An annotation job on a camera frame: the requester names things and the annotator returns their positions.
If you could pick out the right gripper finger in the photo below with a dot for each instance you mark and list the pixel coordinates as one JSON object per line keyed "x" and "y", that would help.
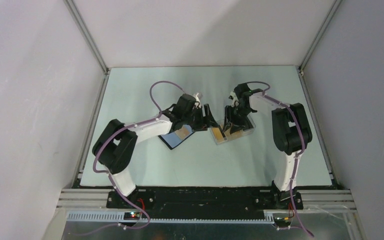
{"x": 242, "y": 124}
{"x": 229, "y": 117}

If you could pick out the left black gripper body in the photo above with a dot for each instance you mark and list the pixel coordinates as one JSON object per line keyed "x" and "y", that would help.
{"x": 195, "y": 114}

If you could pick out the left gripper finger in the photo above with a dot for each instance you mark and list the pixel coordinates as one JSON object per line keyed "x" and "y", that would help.
{"x": 196, "y": 124}
{"x": 209, "y": 120}

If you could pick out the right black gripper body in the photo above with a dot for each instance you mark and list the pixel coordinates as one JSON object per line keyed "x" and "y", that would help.
{"x": 243, "y": 112}

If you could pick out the clear plastic card tray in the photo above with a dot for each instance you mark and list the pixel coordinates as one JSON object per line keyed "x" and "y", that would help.
{"x": 252, "y": 126}

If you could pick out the orange credit card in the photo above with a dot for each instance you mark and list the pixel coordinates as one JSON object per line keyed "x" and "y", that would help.
{"x": 219, "y": 135}
{"x": 184, "y": 133}

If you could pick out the black card holder wallet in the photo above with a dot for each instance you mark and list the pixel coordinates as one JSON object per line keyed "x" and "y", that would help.
{"x": 171, "y": 140}

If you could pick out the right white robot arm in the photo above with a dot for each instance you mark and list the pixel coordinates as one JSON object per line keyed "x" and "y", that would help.
{"x": 290, "y": 128}

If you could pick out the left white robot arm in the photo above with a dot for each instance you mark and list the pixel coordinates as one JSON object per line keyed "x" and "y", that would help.
{"x": 115, "y": 145}

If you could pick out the orange VIP card in tray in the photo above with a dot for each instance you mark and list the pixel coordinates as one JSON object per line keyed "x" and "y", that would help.
{"x": 241, "y": 133}

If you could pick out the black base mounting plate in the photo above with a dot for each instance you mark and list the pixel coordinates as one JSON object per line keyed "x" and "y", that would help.
{"x": 207, "y": 203}

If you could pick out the right controller board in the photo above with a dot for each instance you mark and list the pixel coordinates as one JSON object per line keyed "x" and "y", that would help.
{"x": 282, "y": 223}

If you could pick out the controller board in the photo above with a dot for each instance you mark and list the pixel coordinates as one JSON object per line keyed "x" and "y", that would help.
{"x": 282, "y": 223}
{"x": 132, "y": 216}

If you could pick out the left controller board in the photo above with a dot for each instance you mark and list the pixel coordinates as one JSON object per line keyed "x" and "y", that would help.
{"x": 132, "y": 216}

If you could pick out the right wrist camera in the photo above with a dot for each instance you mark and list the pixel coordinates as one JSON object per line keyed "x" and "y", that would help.
{"x": 233, "y": 97}

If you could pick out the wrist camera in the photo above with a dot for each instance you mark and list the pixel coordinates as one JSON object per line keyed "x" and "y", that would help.
{"x": 197, "y": 100}
{"x": 233, "y": 97}

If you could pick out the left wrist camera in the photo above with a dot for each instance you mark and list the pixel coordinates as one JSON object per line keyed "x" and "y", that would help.
{"x": 197, "y": 100}

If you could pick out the left aluminium frame post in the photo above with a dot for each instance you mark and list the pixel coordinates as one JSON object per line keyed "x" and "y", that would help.
{"x": 86, "y": 34}

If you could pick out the aluminium frame post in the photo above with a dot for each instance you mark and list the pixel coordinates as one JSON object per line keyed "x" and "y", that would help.
{"x": 320, "y": 33}
{"x": 86, "y": 34}

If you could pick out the right aluminium frame post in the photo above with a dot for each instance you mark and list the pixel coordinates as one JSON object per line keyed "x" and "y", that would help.
{"x": 320, "y": 33}

